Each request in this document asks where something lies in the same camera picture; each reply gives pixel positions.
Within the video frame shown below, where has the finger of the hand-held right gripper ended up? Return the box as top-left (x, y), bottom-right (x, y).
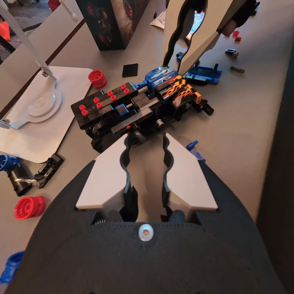
top-left (179, 0), bottom-right (230, 75)
top-left (163, 0), bottom-right (185, 66)

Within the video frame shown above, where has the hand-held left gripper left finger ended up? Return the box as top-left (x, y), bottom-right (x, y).
top-left (75, 133), bottom-right (132, 211)

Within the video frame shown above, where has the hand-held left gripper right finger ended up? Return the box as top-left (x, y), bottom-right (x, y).
top-left (162, 132), bottom-right (219, 219)

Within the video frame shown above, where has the blue panel piece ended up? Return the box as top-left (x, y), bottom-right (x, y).
top-left (186, 64), bottom-right (223, 86)

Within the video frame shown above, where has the toy truck model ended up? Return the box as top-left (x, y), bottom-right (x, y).
top-left (71, 67), bottom-right (215, 153)

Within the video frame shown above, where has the person's right hand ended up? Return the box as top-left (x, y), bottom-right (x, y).
top-left (222, 18), bottom-right (238, 37)

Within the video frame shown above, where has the sticker sheet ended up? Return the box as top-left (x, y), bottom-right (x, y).
top-left (149, 10), bottom-right (206, 35)

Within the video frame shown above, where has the small blue lever piece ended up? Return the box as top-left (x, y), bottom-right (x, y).
top-left (186, 140), bottom-right (206, 161)

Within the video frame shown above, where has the black toy set box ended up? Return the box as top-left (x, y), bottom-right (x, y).
top-left (76, 0), bottom-right (150, 51)

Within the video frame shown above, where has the black flat tile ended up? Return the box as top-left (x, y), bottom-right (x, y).
top-left (122, 64), bottom-right (139, 78)

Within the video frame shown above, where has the red wheel rim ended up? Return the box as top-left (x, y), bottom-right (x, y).
top-left (14, 196), bottom-right (46, 220)
top-left (88, 70), bottom-right (107, 89)

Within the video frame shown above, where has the white-tipped holder wire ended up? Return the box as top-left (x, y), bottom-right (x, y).
top-left (58, 0), bottom-right (77, 22)

